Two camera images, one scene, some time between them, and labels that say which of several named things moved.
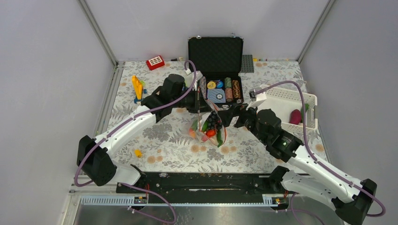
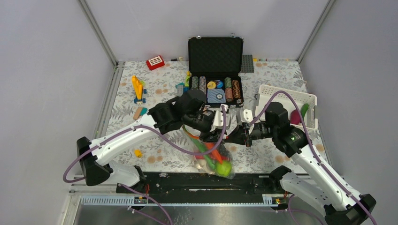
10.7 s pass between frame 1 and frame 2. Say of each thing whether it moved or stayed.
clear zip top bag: moved
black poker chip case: stayed
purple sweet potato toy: stayed
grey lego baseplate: stayed
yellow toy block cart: stayed
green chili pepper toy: moved
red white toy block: stayed
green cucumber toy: stayed
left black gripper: moved
